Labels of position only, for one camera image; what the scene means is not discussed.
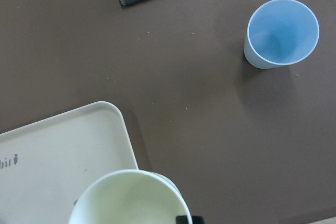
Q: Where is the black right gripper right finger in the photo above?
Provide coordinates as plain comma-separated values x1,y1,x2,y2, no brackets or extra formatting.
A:
192,216,204,224

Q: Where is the cream white cup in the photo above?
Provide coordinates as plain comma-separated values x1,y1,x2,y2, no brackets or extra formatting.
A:
69,169,192,223

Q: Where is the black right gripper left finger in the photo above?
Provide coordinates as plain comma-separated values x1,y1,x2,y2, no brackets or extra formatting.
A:
175,215,192,224

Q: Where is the beige rectangular tray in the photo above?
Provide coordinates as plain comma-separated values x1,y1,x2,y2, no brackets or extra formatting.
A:
1,101,138,223

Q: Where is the light blue cup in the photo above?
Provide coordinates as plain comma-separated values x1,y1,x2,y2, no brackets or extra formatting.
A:
244,0,320,69

